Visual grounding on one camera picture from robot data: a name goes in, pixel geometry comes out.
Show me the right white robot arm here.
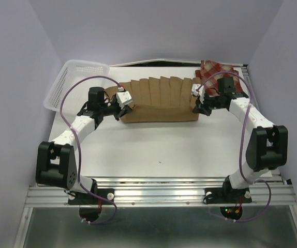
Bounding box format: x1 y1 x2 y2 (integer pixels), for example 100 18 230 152
191 77 288 202

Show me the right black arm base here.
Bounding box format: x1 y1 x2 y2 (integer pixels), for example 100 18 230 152
203 176 252 205

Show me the brown skirt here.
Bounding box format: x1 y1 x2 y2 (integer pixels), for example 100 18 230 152
103 75 201 124

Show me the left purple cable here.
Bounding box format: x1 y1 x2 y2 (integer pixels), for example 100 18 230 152
60 76 125 225

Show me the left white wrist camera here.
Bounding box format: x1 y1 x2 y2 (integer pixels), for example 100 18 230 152
116 91 133 109

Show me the aluminium frame rail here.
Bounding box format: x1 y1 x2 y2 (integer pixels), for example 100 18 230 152
13 64 297 248

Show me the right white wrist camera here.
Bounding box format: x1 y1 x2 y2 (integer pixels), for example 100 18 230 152
191 84 205 101

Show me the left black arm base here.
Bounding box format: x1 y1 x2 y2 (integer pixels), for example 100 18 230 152
65 180 115 206

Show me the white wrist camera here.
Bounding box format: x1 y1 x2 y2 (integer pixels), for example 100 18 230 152
191 84 205 101
116 91 133 109

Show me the white plastic basket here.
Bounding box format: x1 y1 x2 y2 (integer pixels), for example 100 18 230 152
43 59 109 115

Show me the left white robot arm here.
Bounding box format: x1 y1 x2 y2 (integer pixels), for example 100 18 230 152
35 87 132 204

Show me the red plaid skirt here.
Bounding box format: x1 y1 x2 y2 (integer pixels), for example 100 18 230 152
195 59 247 96

